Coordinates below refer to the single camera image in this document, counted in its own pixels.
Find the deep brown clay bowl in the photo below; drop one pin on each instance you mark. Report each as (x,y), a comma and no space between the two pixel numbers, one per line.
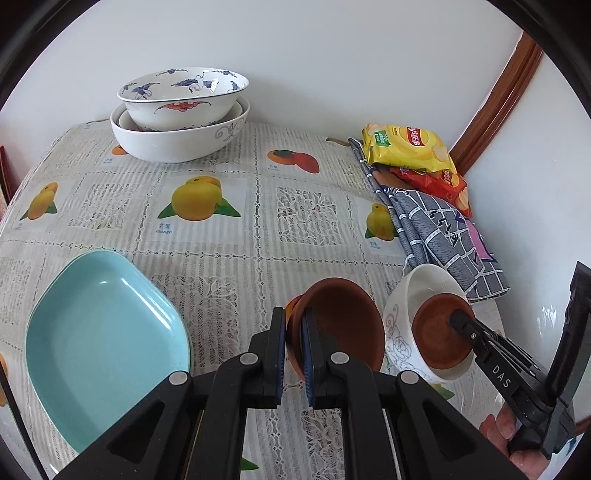
(341,314)

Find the dark red framed board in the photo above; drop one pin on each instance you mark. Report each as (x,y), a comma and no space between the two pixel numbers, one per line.
(3,177)

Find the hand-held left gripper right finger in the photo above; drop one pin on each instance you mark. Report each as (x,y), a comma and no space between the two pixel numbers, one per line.
(308,360)

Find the person's right hand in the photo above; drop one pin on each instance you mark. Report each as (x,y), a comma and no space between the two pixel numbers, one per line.
(501,424)

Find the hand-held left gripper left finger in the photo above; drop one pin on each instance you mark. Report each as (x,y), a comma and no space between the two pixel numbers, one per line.
(278,369)

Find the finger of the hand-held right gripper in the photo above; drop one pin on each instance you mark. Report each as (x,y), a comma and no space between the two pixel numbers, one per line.
(501,371)
(510,345)

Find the yellow chip bag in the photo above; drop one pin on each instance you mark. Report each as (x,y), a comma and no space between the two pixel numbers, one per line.
(406,147)

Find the white floral-print bowl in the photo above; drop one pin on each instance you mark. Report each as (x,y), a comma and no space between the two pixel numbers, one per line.
(400,300)

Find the red chip bag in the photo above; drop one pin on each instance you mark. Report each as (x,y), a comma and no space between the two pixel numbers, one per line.
(455,189)

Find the bird-painted white bowl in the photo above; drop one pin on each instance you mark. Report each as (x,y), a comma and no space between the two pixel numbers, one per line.
(184,108)

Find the shallow brown clay saucer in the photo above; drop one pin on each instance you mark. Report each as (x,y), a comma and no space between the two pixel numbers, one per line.
(434,332)

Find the green plastic plate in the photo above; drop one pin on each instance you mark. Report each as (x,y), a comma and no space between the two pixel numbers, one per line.
(190,353)

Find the brown wooden door frame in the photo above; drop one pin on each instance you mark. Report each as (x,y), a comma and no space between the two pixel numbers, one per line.
(498,106)

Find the grey checked cloth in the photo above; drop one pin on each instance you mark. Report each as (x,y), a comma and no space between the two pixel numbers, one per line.
(443,240)

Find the large white bowl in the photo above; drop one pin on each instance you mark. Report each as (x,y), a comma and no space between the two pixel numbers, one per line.
(180,145)

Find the blue plastic plate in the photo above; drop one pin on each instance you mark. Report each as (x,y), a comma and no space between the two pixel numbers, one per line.
(106,337)

